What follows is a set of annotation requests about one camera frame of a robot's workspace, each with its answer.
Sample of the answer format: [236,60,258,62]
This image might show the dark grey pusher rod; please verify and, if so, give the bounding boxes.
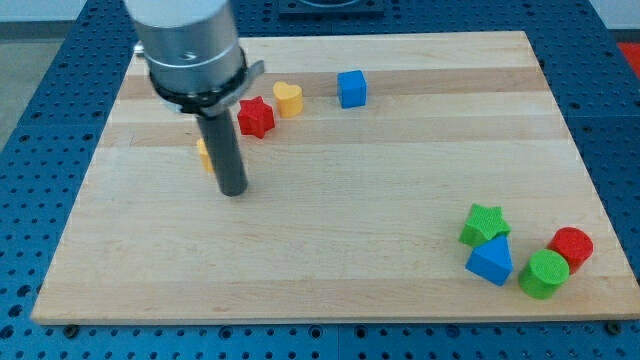
[196,110,248,197]

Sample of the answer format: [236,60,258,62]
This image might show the yellow hexagon block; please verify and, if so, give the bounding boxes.
[196,138,214,173]

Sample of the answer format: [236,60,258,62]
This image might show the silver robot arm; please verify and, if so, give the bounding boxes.
[124,0,265,197]

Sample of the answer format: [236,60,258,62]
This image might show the red star block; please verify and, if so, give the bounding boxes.
[237,96,275,139]

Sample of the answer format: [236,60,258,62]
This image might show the yellow heart block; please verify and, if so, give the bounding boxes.
[272,81,304,118]

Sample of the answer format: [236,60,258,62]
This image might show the green star block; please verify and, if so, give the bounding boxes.
[458,203,511,248]

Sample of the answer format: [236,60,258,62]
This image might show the blue cube block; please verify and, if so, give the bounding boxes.
[337,70,368,109]

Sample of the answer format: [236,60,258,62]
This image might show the wooden board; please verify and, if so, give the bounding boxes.
[32,31,639,325]

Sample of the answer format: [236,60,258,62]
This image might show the blue triangle block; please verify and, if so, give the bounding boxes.
[465,235,513,286]

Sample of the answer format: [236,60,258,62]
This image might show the green cylinder block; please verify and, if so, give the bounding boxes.
[518,249,570,300]

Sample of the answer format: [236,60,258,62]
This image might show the red cylinder block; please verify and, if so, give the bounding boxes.
[546,227,594,275]

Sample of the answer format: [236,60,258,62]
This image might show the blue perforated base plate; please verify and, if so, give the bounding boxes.
[1,0,639,359]

